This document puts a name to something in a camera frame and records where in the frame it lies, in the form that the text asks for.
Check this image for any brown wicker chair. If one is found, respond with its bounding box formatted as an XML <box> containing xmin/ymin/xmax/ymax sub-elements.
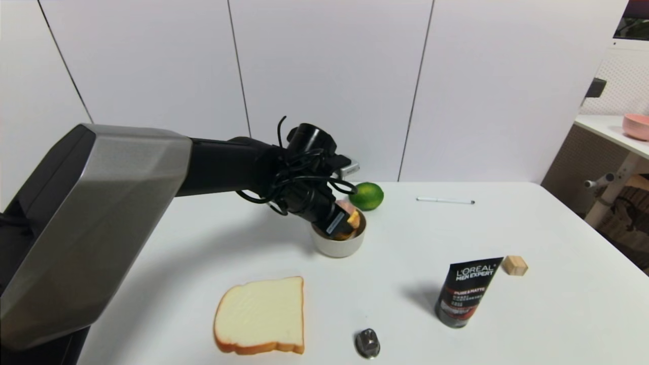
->
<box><xmin>606</xmin><ymin>175</ymin><xmax>649</xmax><ymax>241</ymax></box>

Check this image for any brown perforated panel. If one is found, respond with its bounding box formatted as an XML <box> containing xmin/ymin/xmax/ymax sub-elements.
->
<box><xmin>540</xmin><ymin>125</ymin><xmax>630</xmax><ymax>214</ymax></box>

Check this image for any white bread slice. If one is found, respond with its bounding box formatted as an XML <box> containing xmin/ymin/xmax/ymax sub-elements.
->
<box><xmin>213</xmin><ymin>276</ymin><xmax>305</xmax><ymax>354</ymax></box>

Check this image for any black face wash tube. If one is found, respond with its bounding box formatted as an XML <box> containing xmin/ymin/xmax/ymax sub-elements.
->
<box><xmin>435</xmin><ymin>257</ymin><xmax>504</xmax><ymax>329</ymax></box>

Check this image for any brown bun with yellow filling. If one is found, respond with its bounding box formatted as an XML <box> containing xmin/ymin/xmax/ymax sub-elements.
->
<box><xmin>336</xmin><ymin>199</ymin><xmax>362</xmax><ymax>240</ymax></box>

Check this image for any white side table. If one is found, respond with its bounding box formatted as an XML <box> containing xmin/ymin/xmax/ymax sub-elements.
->
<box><xmin>574</xmin><ymin>115</ymin><xmax>649</xmax><ymax>229</ymax></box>

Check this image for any white pegboard panel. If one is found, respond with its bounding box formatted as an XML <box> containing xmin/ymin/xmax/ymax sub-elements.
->
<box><xmin>579</xmin><ymin>48</ymin><xmax>649</xmax><ymax>116</ymax></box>

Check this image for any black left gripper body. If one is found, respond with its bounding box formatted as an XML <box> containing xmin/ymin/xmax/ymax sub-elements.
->
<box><xmin>284</xmin><ymin>182</ymin><xmax>352</xmax><ymax>239</ymax></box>

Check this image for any black cable bundle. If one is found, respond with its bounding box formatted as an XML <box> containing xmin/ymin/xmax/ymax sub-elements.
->
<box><xmin>236</xmin><ymin>116</ymin><xmax>358</xmax><ymax>216</ymax></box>

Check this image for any small wooden cube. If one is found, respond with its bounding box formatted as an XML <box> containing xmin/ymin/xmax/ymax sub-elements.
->
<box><xmin>502</xmin><ymin>255</ymin><xmax>529</xmax><ymax>276</ymax></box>

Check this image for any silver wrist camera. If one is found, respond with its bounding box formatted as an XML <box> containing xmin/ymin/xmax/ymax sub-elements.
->
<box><xmin>332</xmin><ymin>157</ymin><xmax>360</xmax><ymax>179</ymax></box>

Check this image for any small silver metal object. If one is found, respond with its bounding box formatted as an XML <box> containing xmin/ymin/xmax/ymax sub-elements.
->
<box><xmin>354</xmin><ymin>328</ymin><xmax>381</xmax><ymax>359</ymax></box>

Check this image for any green lime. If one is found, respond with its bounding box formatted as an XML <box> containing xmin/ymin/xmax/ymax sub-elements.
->
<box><xmin>348</xmin><ymin>182</ymin><xmax>384</xmax><ymax>211</ymax></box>

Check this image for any black wall device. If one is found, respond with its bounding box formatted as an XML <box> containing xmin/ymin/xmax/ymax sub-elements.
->
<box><xmin>584</xmin><ymin>78</ymin><xmax>607</xmax><ymax>99</ymax></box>

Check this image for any pink bowl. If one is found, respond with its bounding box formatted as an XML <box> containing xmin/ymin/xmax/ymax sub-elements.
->
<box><xmin>622</xmin><ymin>114</ymin><xmax>649</xmax><ymax>142</ymax></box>

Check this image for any white crank handle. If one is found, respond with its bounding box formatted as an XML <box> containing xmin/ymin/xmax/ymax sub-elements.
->
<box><xmin>583</xmin><ymin>173</ymin><xmax>615</xmax><ymax>190</ymax></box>

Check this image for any beige round bowl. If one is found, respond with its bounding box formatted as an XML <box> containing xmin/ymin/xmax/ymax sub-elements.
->
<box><xmin>310</xmin><ymin>210</ymin><xmax>367</xmax><ymax>258</ymax></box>

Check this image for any dark monitor screen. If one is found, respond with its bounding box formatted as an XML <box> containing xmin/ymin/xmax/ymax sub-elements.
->
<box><xmin>612</xmin><ymin>0</ymin><xmax>649</xmax><ymax>41</ymax></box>

